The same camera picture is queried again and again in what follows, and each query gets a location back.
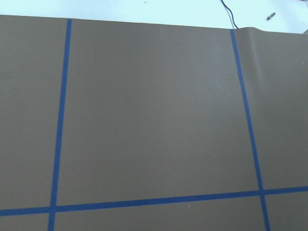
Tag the brown paper table cover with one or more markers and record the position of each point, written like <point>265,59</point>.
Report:
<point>115,126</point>

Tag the small metal screw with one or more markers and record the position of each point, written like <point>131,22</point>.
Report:
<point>270,16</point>

